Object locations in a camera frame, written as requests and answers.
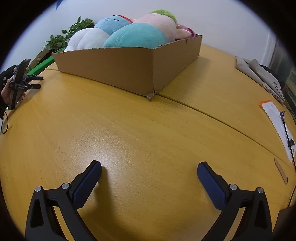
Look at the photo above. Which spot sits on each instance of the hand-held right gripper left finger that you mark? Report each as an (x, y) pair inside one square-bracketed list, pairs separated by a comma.
[(86, 183)]

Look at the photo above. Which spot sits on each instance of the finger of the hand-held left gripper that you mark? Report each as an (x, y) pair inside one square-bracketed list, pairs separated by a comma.
[(34, 78), (33, 86)]

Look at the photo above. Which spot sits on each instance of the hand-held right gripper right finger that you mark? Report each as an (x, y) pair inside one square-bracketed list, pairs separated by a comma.
[(211, 185)]

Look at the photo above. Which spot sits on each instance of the brown cardboard box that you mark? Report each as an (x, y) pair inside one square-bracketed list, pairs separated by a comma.
[(129, 67)]

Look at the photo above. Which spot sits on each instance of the person's left hand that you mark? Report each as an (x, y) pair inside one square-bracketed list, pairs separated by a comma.
[(5, 92)]

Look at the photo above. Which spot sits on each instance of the green board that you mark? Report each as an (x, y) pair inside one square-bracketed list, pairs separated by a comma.
[(44, 63)]

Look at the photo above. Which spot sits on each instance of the green potted plant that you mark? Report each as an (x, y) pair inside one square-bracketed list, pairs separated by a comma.
[(57, 40)]

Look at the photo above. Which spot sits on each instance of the white plush toy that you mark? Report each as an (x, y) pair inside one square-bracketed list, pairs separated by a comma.
[(85, 39)]

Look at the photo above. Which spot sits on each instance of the brown cardboard strip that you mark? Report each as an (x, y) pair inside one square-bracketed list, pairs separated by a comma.
[(281, 171)]

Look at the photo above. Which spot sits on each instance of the white paper with orange edge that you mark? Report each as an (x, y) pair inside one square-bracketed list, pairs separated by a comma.
[(274, 115)]

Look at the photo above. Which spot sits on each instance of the teal plush toy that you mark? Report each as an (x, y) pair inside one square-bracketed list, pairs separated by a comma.
[(136, 36)]

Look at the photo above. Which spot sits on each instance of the white cloth bag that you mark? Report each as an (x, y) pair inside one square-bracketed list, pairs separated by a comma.
[(254, 69)]

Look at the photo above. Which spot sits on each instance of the magenta plush toy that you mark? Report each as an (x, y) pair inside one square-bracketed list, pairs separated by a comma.
[(188, 31)]

